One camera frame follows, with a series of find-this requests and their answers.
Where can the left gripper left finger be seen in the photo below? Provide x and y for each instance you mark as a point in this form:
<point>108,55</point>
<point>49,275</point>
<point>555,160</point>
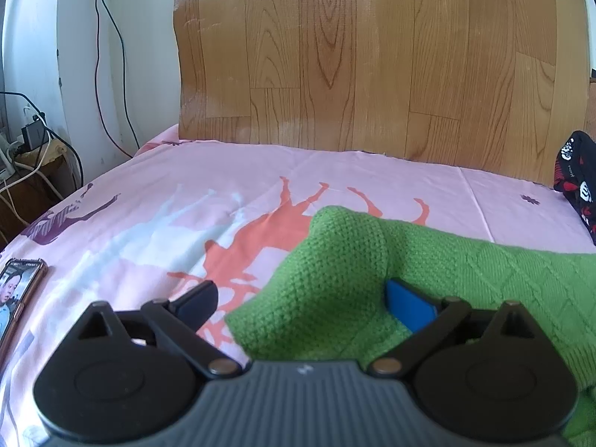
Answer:
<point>176,323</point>

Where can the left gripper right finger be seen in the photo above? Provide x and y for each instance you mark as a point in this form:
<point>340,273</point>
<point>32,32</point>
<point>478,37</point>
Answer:
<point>430,321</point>

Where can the green striped knit sweater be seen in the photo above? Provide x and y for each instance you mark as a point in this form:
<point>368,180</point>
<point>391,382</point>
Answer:
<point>326,299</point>

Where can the pink printed bed sheet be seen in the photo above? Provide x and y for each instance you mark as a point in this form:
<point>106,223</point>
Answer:
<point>183,211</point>

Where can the smartphone with lit screen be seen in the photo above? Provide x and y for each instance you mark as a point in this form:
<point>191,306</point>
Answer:
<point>20,279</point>

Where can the red black patterned cloth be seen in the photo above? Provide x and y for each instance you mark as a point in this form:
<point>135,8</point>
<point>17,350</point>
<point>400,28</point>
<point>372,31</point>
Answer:
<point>575,177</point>

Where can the white power strip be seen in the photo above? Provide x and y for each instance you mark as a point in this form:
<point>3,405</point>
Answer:
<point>8,154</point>

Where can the black power adapter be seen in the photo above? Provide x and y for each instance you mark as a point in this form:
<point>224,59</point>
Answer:
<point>34,135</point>

